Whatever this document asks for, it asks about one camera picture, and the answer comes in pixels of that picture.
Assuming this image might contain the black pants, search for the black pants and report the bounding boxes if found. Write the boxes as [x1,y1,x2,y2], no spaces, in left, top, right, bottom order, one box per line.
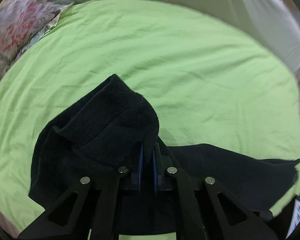
[29,75,298,211]

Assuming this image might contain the green bed sheet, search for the green bed sheet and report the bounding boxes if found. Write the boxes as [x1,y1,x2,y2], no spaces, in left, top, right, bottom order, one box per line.
[0,0,300,231]

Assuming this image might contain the floral pillow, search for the floral pillow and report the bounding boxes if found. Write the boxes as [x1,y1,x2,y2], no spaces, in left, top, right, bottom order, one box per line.
[0,0,73,81]

